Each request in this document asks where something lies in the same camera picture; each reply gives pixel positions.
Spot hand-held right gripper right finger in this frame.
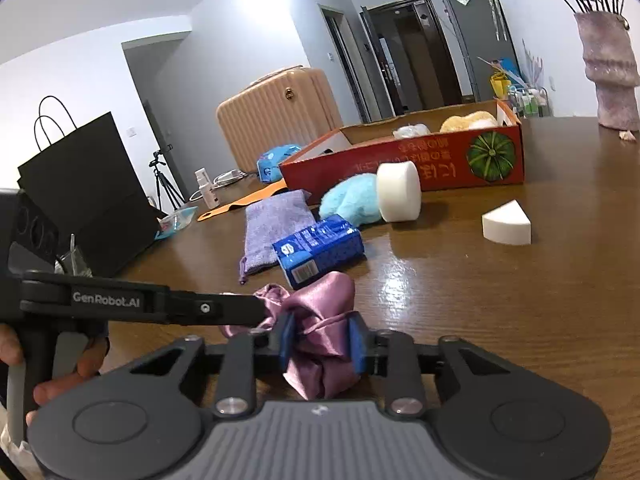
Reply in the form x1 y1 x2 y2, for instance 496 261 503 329
347 311 546 420

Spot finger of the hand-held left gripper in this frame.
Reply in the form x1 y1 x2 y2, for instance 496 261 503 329
165 287 266 327

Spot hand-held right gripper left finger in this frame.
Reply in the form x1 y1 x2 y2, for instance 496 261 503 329
97 312 297 420

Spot purple satin pouch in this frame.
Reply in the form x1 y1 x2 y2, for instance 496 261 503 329
218 271 357 401

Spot lavender drawstring pouch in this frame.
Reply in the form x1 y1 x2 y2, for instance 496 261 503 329
239 190 316 285

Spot blue tissue pack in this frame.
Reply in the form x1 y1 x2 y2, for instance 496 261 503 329
272 214 366 289

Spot light blue plush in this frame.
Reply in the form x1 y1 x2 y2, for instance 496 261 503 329
318 173 383 224

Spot white round sponge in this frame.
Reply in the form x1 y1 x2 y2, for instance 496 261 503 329
376 161 422 223

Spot white wedge sponge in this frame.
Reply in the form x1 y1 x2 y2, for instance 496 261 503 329
481 199 532 246

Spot red cardboard box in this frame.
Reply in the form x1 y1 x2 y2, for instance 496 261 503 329
278 100 526 207

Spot white and yellow plush toy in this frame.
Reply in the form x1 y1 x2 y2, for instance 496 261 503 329
439 112 501 133

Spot person's left hand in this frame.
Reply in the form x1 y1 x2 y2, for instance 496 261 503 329
0 322 111 428

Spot clear drinking glass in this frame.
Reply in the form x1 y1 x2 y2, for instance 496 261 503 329
55 247 93 277

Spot clear plastic packet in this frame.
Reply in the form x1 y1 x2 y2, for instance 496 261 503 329
154 206 199 241

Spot orange shoehorn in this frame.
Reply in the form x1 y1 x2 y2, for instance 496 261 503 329
196 180 290 222

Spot black paper bag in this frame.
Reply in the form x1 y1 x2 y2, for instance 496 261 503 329
17 96 168 278

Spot white spray bottle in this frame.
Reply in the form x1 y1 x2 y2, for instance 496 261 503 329
195 167 221 209

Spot black tripod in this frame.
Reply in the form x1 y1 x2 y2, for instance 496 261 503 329
148 145 186 211

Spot blue wipes pack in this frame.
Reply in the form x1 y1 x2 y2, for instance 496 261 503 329
256 144 303 183

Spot beige ribbed suitcase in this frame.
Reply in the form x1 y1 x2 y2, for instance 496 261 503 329
216 65 346 173

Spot dark entrance door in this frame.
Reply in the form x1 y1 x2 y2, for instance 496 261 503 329
360 0 463 123

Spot trolley with bottles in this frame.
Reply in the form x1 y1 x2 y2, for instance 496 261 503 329
507 85 551 118

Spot blue dustpan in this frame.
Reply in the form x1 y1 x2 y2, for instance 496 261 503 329
477 57 526 86

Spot grey fridge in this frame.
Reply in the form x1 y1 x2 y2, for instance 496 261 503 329
438 0 521 106

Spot purple folding rack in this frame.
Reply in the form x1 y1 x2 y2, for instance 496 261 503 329
520 40 546 91

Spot hanging umbrellas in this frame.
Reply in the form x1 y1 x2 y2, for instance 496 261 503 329
477 0 503 41

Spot pink textured vase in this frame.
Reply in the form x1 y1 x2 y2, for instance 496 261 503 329
573 10 640 130

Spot white charger with cable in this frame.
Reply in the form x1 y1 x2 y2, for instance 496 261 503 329
190 170 248 201

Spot interior door frame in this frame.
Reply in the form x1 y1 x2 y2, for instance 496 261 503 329
318 4 371 126

